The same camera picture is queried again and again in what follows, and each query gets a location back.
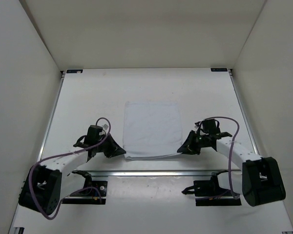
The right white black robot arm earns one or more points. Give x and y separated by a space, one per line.
256 178

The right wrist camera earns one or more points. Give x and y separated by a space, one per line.
210 128

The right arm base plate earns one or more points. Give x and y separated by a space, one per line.
208 192

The left blue table label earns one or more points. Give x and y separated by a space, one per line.
74 71

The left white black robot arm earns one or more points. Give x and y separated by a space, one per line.
54 178

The blue table label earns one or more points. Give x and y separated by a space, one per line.
219 69
74 71

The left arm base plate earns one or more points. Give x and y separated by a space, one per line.
93 191

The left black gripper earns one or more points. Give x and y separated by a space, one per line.
115 149

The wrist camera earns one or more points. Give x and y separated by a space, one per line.
95 136
210 128

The right blue table label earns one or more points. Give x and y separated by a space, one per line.
219 69

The white skirt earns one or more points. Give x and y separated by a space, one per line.
152 130

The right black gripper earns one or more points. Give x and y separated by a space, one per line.
188 147

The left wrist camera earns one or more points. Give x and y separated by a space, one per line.
95 136

